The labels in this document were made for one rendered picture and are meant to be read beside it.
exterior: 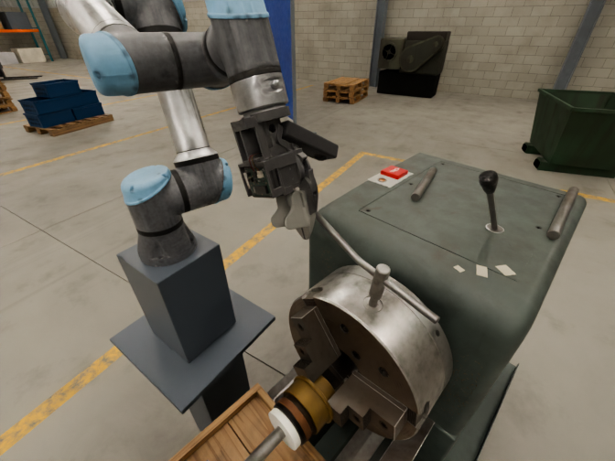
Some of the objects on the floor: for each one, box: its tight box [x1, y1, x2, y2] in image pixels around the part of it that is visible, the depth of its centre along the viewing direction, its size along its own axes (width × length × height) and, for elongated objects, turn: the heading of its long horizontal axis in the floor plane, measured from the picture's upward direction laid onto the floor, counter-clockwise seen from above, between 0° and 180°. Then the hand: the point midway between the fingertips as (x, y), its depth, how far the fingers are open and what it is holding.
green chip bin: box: [522, 89, 615, 178], centre depth 403 cm, size 134×94×85 cm
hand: (307, 230), depth 51 cm, fingers closed
